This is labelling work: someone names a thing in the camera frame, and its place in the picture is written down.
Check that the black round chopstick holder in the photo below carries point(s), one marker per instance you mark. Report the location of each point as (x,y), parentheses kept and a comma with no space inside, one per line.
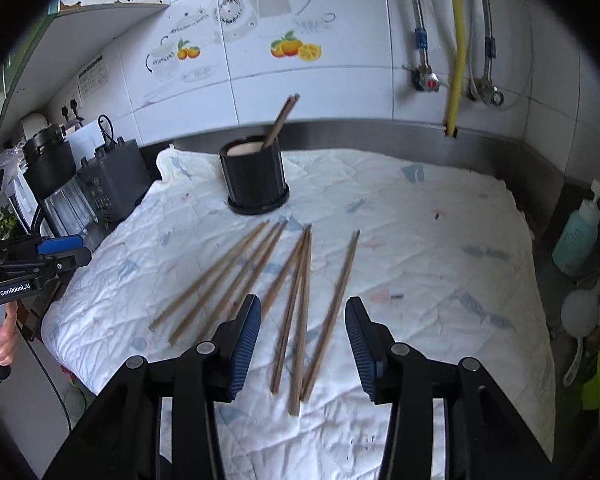
(252,180)

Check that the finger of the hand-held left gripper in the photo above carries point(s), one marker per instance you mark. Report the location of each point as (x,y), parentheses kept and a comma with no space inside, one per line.
(60,245)
(70,261)

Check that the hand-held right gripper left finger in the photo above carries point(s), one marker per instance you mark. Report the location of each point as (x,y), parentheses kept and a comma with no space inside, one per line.
(247,340)

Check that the clear plastic bag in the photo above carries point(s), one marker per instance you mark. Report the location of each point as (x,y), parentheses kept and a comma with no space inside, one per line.
(10,156)

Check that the white rounded object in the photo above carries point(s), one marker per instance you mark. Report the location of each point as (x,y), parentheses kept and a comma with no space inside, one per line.
(34,122)

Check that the bunch of wooden chopsticks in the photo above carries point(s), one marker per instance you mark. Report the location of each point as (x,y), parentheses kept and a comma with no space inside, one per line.
(337,300)

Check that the white quilted cloth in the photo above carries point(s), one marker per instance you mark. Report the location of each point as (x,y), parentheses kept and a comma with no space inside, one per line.
(430,260)

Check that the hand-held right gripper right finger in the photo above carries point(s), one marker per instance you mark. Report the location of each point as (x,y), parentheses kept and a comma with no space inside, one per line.
(360,345)

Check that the dark grey kitchen appliance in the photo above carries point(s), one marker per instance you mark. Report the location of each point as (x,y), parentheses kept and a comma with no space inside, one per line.
(112,180)

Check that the teal soap pump bottle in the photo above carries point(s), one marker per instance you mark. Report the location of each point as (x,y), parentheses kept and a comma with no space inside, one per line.
(577,235)

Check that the chrome angle valve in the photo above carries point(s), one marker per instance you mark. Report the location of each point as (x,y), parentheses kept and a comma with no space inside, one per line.
(491,94)

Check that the yellow gas pipe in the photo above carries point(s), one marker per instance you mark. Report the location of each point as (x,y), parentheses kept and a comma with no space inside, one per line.
(457,60)

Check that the white wall label sticker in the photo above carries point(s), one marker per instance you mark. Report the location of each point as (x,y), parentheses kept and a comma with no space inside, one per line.
(92,77)

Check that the brown tapered chopstick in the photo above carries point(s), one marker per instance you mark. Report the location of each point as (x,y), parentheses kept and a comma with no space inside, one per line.
(289,110)
(279,121)

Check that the wall power outlet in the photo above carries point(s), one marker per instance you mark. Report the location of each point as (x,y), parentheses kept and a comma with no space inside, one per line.
(71,109)

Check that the person's left hand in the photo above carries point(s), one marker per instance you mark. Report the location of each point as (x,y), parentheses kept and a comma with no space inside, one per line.
(9,345)

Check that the white round kitchen brush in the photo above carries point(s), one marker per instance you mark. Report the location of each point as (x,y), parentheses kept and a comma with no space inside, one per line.
(579,312)

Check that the white box appliance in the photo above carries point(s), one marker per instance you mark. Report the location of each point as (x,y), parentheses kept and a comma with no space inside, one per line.
(87,137)

